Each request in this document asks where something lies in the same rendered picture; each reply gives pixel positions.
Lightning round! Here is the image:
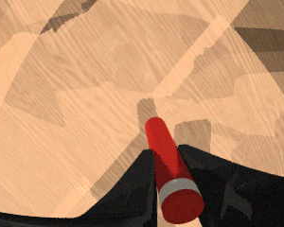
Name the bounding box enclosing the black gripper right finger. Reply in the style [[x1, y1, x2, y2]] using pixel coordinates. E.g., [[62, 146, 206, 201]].
[[177, 145, 284, 227]]

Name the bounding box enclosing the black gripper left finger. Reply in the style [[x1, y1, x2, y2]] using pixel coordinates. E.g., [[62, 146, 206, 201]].
[[0, 148, 158, 227]]

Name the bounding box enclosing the red peg with white band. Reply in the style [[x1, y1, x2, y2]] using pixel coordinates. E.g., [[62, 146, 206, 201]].
[[145, 117, 204, 224]]

